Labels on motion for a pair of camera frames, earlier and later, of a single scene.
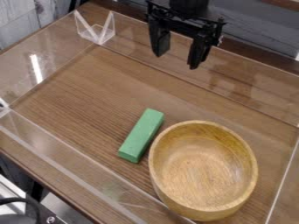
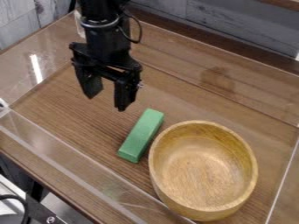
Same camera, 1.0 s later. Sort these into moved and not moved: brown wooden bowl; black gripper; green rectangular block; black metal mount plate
Moved: black gripper
Not moved: brown wooden bowl; green rectangular block; black metal mount plate
